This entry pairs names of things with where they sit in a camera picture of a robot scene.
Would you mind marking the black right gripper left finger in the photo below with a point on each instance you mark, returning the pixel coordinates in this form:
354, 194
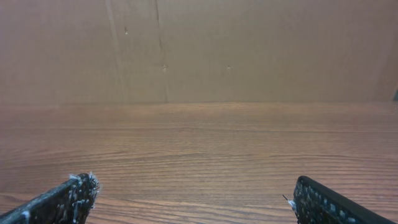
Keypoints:
68, 203

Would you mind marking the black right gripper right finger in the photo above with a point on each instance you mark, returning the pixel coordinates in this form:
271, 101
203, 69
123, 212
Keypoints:
314, 203

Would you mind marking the cardboard back panel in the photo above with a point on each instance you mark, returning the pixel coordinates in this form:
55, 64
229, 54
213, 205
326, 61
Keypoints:
103, 52

